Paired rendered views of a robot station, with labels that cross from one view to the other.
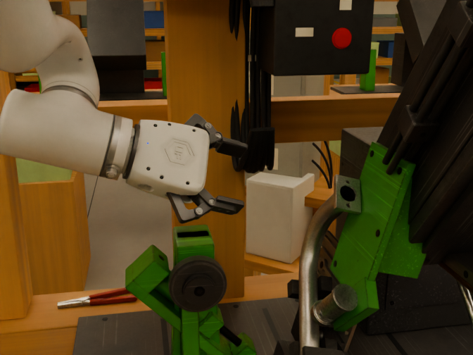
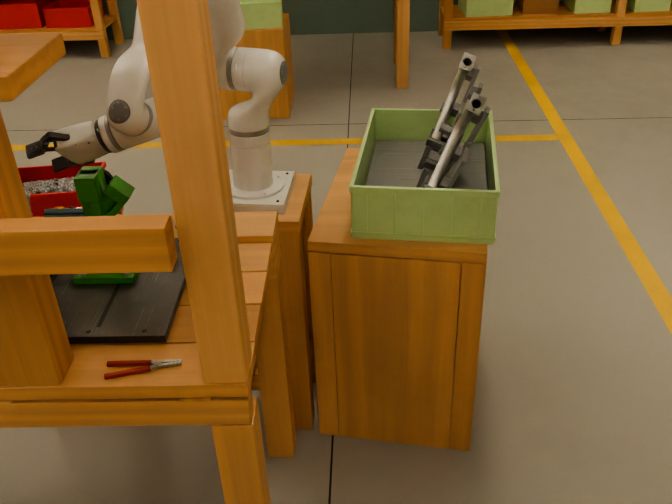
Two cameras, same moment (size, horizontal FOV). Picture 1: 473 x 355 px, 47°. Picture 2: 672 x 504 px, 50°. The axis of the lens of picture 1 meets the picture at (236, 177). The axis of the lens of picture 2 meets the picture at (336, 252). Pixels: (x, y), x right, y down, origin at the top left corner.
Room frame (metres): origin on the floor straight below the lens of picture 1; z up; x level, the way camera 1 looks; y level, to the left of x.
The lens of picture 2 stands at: (2.04, 0.94, 1.87)
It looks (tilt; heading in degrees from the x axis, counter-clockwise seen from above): 32 degrees down; 193
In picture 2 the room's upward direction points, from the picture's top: 2 degrees counter-clockwise
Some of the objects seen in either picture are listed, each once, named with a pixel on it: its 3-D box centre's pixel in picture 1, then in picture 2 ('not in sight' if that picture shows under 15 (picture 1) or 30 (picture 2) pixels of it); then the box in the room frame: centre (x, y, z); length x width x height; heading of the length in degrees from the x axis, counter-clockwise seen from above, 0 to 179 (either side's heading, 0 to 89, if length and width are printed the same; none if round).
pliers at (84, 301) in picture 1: (97, 299); (143, 366); (1.00, 0.29, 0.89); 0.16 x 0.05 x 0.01; 108
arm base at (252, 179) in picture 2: not in sight; (251, 158); (0.15, 0.27, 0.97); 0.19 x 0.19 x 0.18
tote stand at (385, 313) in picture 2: not in sight; (405, 292); (-0.05, 0.72, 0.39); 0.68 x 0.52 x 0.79; 0
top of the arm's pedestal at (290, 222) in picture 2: not in sight; (255, 201); (0.15, 0.27, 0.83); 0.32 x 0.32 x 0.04; 6
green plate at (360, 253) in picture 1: (389, 220); not in sight; (0.73, -0.22, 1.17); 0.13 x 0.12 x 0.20; 100
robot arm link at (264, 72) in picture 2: not in sight; (256, 90); (0.15, 0.31, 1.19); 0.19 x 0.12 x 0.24; 85
